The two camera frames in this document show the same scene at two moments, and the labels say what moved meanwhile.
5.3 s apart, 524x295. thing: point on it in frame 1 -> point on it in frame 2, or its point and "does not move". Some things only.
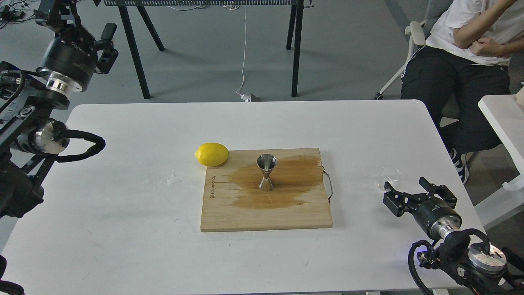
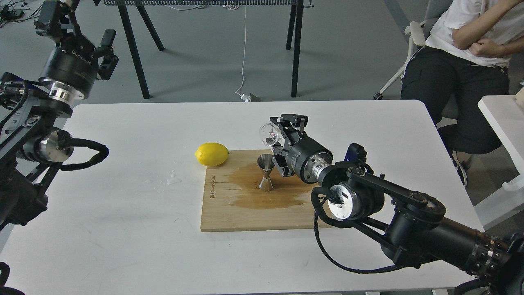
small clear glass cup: (390, 173) -> (269, 134)
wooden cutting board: (233, 200) does not move
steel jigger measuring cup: (266, 162) does not move
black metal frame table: (294, 29) does not move
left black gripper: (71, 58) does not move
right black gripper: (437, 219) -> (307, 157)
